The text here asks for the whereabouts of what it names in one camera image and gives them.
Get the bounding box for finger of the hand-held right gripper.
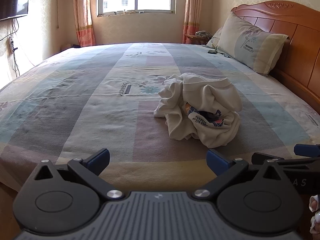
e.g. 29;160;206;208
293;143;320;158
251;152;320;167

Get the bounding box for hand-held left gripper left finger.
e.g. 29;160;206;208
34;148;125;202

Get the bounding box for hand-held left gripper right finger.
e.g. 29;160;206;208
192;148;285;202

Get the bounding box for white printed sweatshirt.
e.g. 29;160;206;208
154;73;243;149

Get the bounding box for person's right hand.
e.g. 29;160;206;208
310;195;320;234

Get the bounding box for bed with patchwork sheet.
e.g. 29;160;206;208
0;42;320;198

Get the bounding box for wooden headboard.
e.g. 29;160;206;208
230;0;320;116

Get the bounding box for large floral pillow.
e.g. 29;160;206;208
216;12;291;75

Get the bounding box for small pale pillow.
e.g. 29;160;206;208
206;27;223;49

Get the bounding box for wooden nightstand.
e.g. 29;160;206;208
184;33;213;46

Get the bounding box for grey plush toy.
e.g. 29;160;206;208
195;30;213;39

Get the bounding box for orange striped curtain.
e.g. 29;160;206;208
182;0;204;44
72;0;96;48

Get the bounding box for black television cables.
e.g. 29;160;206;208
0;17;21;78

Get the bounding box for black wall television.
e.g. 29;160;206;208
0;0;30;21

